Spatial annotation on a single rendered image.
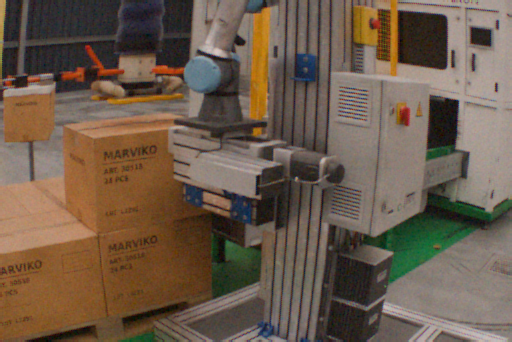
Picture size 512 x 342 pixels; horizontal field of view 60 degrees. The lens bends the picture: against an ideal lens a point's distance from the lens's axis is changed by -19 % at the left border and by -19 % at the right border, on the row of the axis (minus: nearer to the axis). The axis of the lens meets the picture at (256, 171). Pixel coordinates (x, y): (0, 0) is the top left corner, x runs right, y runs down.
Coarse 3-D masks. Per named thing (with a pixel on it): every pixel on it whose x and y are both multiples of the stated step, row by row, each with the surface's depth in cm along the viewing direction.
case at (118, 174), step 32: (64, 128) 221; (96, 128) 214; (128, 128) 215; (160, 128) 216; (64, 160) 225; (96, 160) 197; (128, 160) 207; (160, 160) 218; (96, 192) 200; (128, 192) 210; (160, 192) 221; (96, 224) 202; (128, 224) 213
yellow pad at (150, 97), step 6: (132, 90) 213; (126, 96) 213; (132, 96) 212; (138, 96) 212; (144, 96) 214; (150, 96) 216; (156, 96) 217; (162, 96) 218; (168, 96) 220; (174, 96) 222; (180, 96) 224; (108, 102) 210; (114, 102) 205; (120, 102) 205; (126, 102) 207; (132, 102) 209
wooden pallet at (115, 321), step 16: (160, 304) 232; (192, 304) 245; (96, 320) 208; (112, 320) 214; (144, 320) 237; (32, 336) 186; (80, 336) 212; (96, 336) 212; (112, 336) 215; (128, 336) 222
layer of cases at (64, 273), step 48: (0, 192) 247; (48, 192) 255; (0, 240) 184; (48, 240) 191; (96, 240) 203; (144, 240) 220; (192, 240) 238; (0, 288) 173; (48, 288) 189; (96, 288) 206; (144, 288) 224; (192, 288) 244; (0, 336) 175
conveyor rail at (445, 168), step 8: (432, 160) 354; (440, 160) 359; (448, 160) 371; (456, 160) 382; (424, 168) 344; (432, 168) 353; (440, 168) 363; (448, 168) 373; (456, 168) 385; (424, 176) 346; (440, 176) 365; (448, 176) 376; (456, 176) 387; (424, 184) 348; (432, 184) 357; (256, 232) 243; (256, 240) 244
